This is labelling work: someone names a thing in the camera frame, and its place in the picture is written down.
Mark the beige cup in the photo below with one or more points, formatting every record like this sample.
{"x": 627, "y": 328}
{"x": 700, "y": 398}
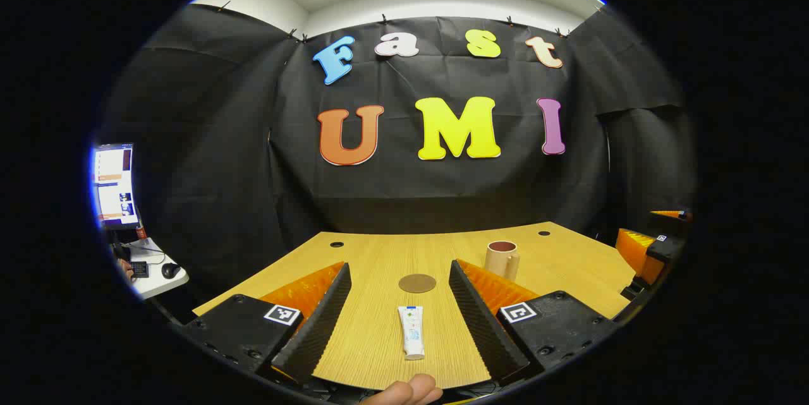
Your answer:
{"x": 499, "y": 261}

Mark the wooden desktop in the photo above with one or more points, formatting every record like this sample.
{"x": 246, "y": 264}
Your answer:
{"x": 392, "y": 253}

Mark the white toothpaste tube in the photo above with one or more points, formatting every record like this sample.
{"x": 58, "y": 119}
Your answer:
{"x": 412, "y": 332}

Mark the black computer mouse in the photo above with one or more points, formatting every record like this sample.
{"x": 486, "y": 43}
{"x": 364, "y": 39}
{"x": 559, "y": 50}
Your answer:
{"x": 170, "y": 270}

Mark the round brown coaster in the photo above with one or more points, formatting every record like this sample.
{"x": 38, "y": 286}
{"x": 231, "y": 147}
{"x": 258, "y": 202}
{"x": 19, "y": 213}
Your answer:
{"x": 417, "y": 283}

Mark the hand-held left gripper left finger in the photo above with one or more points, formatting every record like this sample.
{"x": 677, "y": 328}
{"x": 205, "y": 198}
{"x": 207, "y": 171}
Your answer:
{"x": 328, "y": 313}

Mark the small black keypad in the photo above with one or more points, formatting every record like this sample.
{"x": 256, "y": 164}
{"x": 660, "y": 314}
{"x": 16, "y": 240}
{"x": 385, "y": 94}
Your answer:
{"x": 139, "y": 269}

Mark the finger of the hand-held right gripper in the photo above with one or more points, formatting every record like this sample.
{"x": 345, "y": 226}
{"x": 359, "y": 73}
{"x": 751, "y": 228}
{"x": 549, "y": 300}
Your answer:
{"x": 638, "y": 250}
{"x": 670, "y": 225}

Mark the black backdrop cloth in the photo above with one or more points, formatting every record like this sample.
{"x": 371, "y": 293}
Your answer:
{"x": 442, "y": 190}

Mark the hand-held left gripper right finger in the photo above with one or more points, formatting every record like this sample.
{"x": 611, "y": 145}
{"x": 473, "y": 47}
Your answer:
{"x": 477, "y": 316}

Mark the white side table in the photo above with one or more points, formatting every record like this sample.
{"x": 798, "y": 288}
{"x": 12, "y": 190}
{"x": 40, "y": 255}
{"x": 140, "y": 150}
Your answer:
{"x": 158, "y": 285}

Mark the computer monitor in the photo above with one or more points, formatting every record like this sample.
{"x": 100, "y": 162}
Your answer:
{"x": 115, "y": 184}

